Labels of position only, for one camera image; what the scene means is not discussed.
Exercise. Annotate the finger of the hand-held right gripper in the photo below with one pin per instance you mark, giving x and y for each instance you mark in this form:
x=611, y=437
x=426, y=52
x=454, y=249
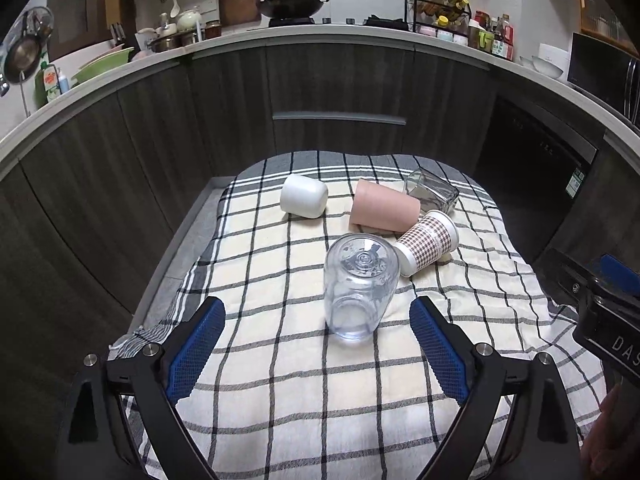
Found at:
x=617, y=267
x=572, y=275

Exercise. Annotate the white teapot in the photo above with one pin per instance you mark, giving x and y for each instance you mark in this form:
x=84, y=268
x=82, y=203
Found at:
x=189, y=20

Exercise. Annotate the dark wood kitchen counter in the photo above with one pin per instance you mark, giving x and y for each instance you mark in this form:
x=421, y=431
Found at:
x=225, y=100

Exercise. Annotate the dark folded cloth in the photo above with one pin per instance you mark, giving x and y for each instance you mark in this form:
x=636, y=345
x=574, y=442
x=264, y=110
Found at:
x=385, y=23

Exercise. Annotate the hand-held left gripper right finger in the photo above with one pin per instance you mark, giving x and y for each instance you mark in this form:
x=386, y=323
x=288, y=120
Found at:
x=442, y=355

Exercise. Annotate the green dish soap bottle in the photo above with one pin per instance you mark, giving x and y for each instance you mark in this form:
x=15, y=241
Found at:
x=47, y=85

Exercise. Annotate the square clear glass cup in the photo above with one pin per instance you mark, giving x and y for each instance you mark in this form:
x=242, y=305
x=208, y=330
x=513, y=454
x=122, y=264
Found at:
x=432, y=191

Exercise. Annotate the black dishwasher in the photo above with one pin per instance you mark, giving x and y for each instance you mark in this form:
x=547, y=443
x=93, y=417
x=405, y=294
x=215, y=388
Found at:
x=535, y=180

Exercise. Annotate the brown lidded jar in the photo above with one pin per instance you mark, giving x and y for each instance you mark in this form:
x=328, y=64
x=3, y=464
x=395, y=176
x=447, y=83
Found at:
x=213, y=29

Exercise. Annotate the black microwave oven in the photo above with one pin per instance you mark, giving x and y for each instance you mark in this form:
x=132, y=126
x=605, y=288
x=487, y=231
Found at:
x=602, y=77

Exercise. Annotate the gas stove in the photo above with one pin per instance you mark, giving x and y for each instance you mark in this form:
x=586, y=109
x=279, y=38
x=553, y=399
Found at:
x=292, y=22

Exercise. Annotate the clear plastic cup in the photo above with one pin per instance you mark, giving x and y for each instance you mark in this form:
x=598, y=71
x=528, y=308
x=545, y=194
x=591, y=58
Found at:
x=360, y=290

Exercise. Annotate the blue white bottle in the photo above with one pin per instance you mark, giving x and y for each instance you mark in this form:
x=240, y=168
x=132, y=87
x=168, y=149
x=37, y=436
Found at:
x=64, y=82

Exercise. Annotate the pink cup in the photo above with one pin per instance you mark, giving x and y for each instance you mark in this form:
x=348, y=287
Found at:
x=382, y=207

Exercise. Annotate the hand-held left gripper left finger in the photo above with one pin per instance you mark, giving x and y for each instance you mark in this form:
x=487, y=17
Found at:
x=192, y=355

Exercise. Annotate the white cup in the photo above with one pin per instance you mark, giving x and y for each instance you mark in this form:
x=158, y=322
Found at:
x=302, y=196

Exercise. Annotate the black wok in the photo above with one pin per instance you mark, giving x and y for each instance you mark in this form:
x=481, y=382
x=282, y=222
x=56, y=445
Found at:
x=290, y=2

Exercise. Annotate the steel pot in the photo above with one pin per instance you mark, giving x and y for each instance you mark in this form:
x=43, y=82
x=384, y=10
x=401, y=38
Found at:
x=170, y=42

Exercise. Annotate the red label sauce bottle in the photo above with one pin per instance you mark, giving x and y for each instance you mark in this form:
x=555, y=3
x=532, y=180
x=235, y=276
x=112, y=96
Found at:
x=504, y=37

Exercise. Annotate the green basin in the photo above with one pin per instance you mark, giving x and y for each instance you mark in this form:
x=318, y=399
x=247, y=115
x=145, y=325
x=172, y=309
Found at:
x=100, y=66

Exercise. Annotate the hanging frying pan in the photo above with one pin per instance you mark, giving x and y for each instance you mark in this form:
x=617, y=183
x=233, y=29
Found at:
x=22, y=52

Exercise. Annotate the white ladle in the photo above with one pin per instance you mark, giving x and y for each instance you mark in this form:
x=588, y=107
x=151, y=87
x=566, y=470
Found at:
x=175, y=4

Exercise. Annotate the white bowl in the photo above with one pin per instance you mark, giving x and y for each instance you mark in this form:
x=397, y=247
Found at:
x=542, y=66

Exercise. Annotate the white box container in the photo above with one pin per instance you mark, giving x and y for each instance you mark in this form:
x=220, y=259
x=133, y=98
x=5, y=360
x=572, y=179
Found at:
x=555, y=55

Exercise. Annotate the person's right hand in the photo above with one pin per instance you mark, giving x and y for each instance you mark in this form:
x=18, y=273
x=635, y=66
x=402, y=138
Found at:
x=602, y=435

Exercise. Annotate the brown houndstooth paper cup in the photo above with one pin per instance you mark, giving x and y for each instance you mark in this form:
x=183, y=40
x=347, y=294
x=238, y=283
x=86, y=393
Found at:
x=427, y=242

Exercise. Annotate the black white checked cloth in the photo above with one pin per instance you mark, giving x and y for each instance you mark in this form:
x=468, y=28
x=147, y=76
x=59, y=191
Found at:
x=280, y=400

